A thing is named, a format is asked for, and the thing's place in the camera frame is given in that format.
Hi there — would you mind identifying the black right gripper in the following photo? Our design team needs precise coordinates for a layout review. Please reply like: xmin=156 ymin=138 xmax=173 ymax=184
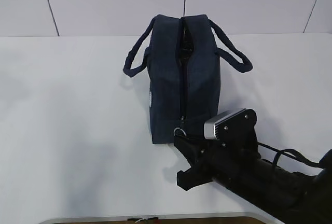
xmin=174 ymin=131 xmax=261 ymax=191

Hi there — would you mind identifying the navy blue insulated bag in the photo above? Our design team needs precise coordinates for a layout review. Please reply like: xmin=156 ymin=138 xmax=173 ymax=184
xmin=123 ymin=15 xmax=253 ymax=144

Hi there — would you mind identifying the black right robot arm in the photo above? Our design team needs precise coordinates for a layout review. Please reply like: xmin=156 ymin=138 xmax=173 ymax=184
xmin=174 ymin=131 xmax=331 ymax=223

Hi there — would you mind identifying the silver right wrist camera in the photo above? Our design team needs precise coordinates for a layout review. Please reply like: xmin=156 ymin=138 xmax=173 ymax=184
xmin=203 ymin=108 xmax=257 ymax=142

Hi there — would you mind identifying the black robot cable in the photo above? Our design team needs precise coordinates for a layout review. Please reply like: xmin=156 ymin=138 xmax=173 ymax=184
xmin=258 ymin=142 xmax=325 ymax=169

